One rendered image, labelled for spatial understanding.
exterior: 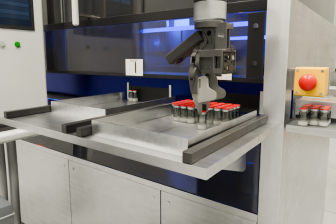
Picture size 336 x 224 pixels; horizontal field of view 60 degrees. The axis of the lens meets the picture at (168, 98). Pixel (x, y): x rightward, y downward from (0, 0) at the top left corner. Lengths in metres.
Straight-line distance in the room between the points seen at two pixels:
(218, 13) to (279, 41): 0.22
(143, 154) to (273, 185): 0.45
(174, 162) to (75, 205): 1.07
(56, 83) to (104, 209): 0.68
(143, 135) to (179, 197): 0.52
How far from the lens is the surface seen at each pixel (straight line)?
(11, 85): 1.35
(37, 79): 1.40
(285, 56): 0.82
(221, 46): 0.66
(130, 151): 0.57
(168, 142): 0.54
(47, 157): 1.63
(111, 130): 0.64
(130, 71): 1.09
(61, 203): 1.64
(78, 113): 0.91
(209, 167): 0.49
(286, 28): 0.82
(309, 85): 0.77
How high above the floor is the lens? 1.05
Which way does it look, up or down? 8 degrees down
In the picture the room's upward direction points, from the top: straight up
